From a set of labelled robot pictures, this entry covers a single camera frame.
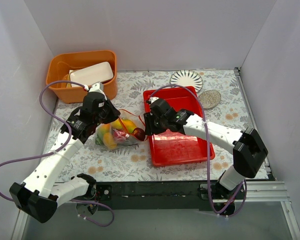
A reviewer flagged white rectangular dish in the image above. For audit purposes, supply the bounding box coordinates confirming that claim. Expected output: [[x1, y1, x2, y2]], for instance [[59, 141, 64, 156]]
[[68, 61, 114, 86]]

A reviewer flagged red apple toy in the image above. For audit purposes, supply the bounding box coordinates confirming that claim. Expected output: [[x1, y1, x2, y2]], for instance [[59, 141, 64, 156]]
[[112, 128, 130, 146]]

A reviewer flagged striped round plate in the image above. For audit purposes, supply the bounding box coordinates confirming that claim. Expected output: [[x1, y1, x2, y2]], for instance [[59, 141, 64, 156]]
[[170, 70, 204, 92]]

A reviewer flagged yellow orange mango toy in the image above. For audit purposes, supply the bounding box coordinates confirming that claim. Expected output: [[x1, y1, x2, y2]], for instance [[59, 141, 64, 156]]
[[121, 119, 137, 134]]

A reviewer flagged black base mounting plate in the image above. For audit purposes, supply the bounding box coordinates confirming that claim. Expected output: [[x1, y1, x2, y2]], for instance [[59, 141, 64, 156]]
[[76, 180, 248, 216]]

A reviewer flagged yellow corn cob toy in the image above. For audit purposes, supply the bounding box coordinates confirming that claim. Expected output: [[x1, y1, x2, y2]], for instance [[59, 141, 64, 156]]
[[110, 118, 123, 130]]

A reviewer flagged green orange mango toy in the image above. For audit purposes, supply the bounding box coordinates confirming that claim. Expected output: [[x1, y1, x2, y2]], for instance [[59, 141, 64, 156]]
[[94, 123, 111, 145]]

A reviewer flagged yellow item in tub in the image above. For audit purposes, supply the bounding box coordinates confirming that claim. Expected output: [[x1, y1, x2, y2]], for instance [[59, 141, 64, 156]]
[[63, 70, 73, 88]]

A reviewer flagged orange plastic tub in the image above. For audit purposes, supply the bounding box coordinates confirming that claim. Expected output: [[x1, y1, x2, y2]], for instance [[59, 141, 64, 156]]
[[45, 50, 118, 104]]

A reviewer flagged dark purple fruit toy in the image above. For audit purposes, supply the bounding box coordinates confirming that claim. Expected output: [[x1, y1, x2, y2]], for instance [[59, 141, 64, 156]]
[[132, 127, 146, 141]]

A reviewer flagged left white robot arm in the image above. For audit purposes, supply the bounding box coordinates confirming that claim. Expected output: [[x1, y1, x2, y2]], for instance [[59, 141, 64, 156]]
[[9, 90, 120, 223]]

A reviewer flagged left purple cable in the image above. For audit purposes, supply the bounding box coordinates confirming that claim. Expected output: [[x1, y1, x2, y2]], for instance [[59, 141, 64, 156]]
[[0, 80, 115, 227]]

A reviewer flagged speckled grey round dish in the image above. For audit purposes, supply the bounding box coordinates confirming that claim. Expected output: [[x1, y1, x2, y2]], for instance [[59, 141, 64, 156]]
[[198, 90, 221, 110]]

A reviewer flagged orange fruit toy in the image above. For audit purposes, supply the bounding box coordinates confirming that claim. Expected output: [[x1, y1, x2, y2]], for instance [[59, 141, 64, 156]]
[[102, 132, 117, 150]]

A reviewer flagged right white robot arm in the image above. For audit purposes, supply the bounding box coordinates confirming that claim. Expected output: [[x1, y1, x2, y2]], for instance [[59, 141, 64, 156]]
[[144, 97, 268, 199]]

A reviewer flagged clear zip top bag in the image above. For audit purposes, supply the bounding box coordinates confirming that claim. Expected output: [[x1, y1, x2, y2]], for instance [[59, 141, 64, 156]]
[[94, 109, 148, 150]]

